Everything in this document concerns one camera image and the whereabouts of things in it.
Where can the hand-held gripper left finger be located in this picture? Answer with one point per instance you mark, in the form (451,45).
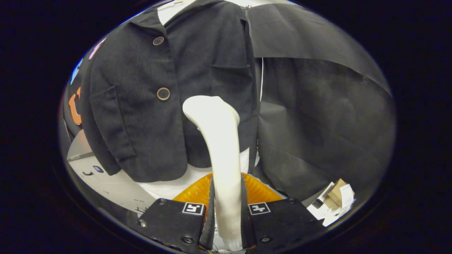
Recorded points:
(211,225)

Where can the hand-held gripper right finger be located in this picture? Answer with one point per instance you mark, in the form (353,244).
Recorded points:
(245,225)

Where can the white garment steamer head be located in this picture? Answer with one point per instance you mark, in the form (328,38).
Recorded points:
(220,151)

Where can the black button jacket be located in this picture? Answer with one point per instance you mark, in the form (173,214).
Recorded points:
(134,123)

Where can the white mannequin torso stand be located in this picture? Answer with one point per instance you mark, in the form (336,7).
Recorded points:
(166,187)

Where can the white paper packaging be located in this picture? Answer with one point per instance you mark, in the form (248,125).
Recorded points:
(326,217)

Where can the brown cardboard box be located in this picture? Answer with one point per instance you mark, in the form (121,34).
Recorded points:
(335,194)

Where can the black backdrop cloth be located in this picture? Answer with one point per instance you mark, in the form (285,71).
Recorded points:
(317,123)

